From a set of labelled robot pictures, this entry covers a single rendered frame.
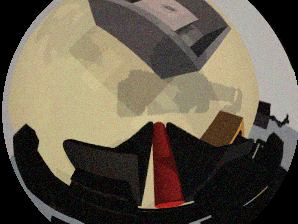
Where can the red peg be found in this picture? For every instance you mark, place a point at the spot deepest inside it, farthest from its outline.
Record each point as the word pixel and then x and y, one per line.
pixel 167 186

